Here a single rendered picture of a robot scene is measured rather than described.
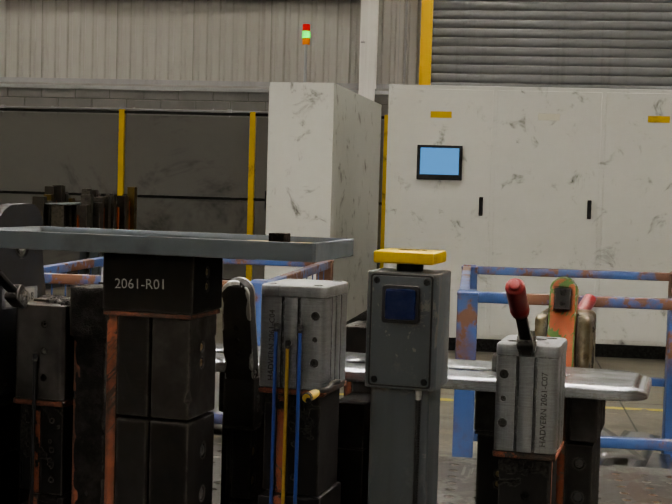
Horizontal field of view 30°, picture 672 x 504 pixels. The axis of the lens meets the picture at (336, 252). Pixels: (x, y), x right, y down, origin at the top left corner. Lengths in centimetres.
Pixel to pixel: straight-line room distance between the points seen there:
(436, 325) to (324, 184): 836
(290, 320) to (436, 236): 813
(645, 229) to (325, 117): 253
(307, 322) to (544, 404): 27
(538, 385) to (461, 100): 821
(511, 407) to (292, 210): 828
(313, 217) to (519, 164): 160
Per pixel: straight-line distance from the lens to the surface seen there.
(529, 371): 134
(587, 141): 953
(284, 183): 960
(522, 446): 135
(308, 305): 138
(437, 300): 119
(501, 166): 949
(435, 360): 120
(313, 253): 118
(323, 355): 139
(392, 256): 120
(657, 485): 236
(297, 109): 960
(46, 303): 150
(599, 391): 145
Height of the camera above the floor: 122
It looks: 3 degrees down
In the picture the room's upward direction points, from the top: 2 degrees clockwise
